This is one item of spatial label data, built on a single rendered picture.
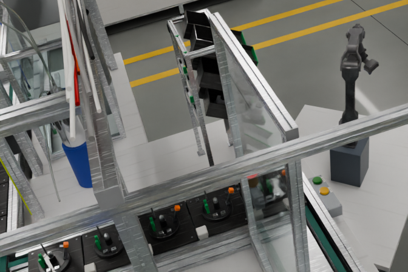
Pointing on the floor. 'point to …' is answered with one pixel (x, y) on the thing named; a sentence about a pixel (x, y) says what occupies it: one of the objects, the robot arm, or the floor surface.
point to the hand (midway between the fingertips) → (362, 65)
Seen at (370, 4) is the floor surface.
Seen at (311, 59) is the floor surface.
